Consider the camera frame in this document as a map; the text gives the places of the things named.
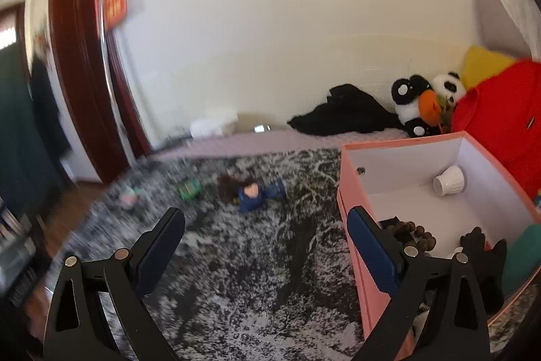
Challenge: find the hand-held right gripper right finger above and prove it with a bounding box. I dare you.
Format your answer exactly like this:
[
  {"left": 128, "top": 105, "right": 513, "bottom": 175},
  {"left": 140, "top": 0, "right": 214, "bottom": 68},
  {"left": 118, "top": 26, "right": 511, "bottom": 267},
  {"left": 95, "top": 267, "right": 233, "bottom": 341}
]
[{"left": 347, "top": 206, "right": 491, "bottom": 361}]

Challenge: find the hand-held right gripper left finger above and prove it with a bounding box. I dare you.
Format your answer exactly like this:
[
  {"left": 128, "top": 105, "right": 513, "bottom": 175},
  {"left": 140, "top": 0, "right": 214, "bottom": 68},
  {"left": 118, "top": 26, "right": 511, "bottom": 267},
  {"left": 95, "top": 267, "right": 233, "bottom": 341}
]
[{"left": 42, "top": 207, "right": 186, "bottom": 361}]

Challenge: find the panda plush toy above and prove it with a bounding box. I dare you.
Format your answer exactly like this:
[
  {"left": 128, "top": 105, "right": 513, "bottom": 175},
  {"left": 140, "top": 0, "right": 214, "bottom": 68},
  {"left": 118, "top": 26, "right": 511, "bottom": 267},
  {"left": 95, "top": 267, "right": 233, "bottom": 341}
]
[{"left": 391, "top": 72, "right": 467, "bottom": 138}]

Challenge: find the pink cardboard box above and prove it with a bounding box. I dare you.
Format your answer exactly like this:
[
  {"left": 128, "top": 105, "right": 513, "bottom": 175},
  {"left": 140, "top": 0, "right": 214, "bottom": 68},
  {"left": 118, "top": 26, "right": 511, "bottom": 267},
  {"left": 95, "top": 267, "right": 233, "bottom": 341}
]
[{"left": 337, "top": 131, "right": 541, "bottom": 359}]

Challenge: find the grey patterned blanket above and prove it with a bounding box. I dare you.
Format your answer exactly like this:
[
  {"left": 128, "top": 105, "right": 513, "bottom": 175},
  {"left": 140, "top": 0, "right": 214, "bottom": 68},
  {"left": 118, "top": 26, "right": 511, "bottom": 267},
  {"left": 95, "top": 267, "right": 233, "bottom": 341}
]
[{"left": 42, "top": 147, "right": 541, "bottom": 361}]

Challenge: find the pastel rainbow pouch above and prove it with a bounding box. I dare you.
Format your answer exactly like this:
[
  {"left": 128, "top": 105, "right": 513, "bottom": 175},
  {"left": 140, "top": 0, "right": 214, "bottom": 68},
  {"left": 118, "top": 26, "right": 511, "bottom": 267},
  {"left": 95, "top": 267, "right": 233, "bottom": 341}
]
[{"left": 119, "top": 187, "right": 142, "bottom": 209}]

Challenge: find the teal glasses case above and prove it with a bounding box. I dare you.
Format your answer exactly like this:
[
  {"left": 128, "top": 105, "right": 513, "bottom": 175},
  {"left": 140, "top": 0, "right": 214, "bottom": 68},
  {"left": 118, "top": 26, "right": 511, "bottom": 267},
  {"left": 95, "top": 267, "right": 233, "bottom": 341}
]
[{"left": 501, "top": 223, "right": 541, "bottom": 296}]

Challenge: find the purple bed sheet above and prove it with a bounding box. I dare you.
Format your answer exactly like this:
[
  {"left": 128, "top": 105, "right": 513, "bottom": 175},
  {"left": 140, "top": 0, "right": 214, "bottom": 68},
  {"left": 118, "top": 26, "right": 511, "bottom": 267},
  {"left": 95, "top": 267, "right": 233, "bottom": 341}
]
[{"left": 148, "top": 128, "right": 413, "bottom": 163}]

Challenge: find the wooden bead bracelet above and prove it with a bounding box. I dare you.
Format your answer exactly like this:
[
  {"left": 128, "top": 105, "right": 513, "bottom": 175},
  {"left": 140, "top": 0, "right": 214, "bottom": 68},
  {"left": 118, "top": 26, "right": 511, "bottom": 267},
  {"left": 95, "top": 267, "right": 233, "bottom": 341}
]
[{"left": 380, "top": 219, "right": 438, "bottom": 256}]

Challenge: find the black cloth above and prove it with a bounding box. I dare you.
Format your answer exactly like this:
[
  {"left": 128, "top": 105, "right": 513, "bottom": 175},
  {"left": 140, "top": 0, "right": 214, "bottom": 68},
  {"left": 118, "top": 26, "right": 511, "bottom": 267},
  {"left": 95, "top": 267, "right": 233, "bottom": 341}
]
[{"left": 288, "top": 84, "right": 404, "bottom": 136}]

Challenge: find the black knit glove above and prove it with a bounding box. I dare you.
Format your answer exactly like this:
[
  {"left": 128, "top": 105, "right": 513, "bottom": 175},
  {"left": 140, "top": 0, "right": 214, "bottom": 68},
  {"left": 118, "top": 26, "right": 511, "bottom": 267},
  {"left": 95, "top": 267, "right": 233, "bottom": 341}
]
[{"left": 460, "top": 226, "right": 508, "bottom": 315}]

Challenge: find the white ribbed cup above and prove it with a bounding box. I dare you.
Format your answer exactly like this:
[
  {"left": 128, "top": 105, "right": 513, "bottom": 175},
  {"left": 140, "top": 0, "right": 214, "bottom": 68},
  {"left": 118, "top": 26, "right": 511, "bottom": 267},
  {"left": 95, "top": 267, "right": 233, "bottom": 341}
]
[{"left": 432, "top": 165, "right": 466, "bottom": 197}]

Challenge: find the orange plush carrot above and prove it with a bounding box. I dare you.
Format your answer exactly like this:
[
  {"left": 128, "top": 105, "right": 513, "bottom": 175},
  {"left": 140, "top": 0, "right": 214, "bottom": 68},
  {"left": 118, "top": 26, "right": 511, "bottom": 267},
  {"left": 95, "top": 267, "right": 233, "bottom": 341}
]
[{"left": 418, "top": 89, "right": 451, "bottom": 128}]

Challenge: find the doll with brown hair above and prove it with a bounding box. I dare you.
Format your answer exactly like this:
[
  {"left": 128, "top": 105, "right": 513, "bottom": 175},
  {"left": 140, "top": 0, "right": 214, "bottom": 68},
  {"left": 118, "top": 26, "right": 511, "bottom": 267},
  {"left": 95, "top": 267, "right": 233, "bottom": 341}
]
[{"left": 217, "top": 174, "right": 287, "bottom": 213}]

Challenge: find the yellow pillow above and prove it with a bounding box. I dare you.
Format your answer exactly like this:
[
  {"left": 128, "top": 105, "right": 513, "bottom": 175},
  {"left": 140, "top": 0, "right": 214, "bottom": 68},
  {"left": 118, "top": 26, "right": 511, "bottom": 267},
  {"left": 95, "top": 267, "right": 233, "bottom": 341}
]
[{"left": 460, "top": 45, "right": 517, "bottom": 89}]

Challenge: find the white lace pillow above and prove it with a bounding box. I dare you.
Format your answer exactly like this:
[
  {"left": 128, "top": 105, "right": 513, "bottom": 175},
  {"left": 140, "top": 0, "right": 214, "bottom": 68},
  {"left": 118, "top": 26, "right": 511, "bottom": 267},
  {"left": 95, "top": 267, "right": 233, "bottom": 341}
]
[{"left": 494, "top": 0, "right": 541, "bottom": 61}]

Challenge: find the dark red door frame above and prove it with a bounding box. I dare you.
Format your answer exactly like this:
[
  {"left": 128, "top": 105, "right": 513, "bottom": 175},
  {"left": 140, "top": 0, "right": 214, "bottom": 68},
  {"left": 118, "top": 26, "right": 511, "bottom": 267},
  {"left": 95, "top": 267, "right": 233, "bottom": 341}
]
[{"left": 47, "top": 0, "right": 148, "bottom": 184}]

